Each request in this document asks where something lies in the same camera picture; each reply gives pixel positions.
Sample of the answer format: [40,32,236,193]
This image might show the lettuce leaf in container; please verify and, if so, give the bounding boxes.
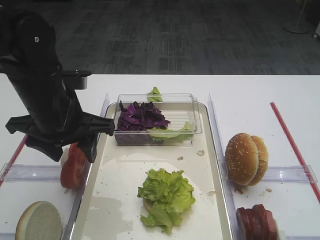
[148,121,195,143]

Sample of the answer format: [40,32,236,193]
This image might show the bottom bun under lettuce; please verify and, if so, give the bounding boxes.
[142,198,161,213]

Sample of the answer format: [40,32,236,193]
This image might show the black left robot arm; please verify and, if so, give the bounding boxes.
[0,5,115,163]

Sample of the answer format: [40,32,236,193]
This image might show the white stand base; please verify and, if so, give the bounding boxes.
[282,0,310,35]

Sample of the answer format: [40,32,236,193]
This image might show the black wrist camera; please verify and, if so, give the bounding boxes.
[61,69,92,90]

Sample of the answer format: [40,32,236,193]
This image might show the left red strip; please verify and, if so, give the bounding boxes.
[0,135,28,187]

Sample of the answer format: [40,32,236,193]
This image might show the sesame bun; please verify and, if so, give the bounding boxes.
[249,135,269,186]
[225,133,259,186]

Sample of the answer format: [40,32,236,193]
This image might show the shredded purple cabbage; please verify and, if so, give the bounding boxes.
[117,101,171,131]

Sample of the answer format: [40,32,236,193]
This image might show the right long clear divider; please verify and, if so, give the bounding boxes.
[207,94,243,240]

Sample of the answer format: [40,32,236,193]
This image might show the lettuce piece behind container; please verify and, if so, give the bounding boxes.
[147,86,163,102]

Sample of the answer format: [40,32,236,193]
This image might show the right lower clear rail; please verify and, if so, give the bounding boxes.
[285,235,320,240]

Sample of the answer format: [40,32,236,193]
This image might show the tomato slice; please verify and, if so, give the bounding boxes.
[60,142,87,190]

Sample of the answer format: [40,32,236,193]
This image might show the rear sesame bun top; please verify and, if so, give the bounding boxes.
[249,135,269,186]

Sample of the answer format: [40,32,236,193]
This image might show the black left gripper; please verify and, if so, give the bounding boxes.
[5,88,115,163]

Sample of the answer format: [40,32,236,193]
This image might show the sliced meat patties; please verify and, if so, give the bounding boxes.
[236,204,280,240]

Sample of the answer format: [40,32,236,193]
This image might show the right upper clear rail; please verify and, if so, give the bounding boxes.
[262,165,318,184]

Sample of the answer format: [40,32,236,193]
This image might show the silver metal tray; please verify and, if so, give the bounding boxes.
[65,103,233,240]

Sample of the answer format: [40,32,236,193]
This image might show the left upper clear rail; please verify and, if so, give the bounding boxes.
[0,164,61,181]

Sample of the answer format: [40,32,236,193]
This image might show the red strip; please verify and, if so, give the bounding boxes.
[0,135,28,187]
[269,102,320,202]

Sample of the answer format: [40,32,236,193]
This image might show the clear rail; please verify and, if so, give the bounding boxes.
[0,164,61,181]
[0,232,15,240]
[285,235,320,240]
[262,165,318,184]

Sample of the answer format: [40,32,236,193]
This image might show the front sesame bun top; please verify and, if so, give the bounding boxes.
[225,133,259,186]

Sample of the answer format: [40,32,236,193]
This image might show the clear plastic container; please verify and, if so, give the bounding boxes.
[105,93,202,146]

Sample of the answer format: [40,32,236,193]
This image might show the pale bun half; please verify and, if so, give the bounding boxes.
[14,201,63,240]

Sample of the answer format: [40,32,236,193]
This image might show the right red strip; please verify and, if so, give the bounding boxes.
[269,102,320,202]

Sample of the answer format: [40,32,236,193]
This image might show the green lettuce on bun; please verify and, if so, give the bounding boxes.
[137,168,196,235]

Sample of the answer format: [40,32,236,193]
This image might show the left lower clear rail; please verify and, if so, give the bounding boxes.
[0,232,15,240]

